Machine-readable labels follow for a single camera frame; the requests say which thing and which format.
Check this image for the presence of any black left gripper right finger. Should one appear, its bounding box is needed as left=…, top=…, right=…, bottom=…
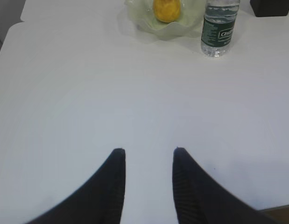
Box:
left=172, top=147, right=277, bottom=224

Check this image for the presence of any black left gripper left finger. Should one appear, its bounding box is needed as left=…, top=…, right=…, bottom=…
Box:
left=30, top=148, right=126, bottom=224

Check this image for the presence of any clear water bottle green label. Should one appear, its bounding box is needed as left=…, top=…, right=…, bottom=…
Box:
left=201, top=0, right=240, bottom=57

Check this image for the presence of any yellow pear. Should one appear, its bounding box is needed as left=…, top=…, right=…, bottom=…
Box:
left=153, top=0, right=181, bottom=23

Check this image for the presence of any pale green wavy glass plate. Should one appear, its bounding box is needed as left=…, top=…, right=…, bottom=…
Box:
left=125, top=0, right=206, bottom=38

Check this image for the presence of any black square pen holder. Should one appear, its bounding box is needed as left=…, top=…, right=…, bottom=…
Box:
left=250, top=0, right=289, bottom=17

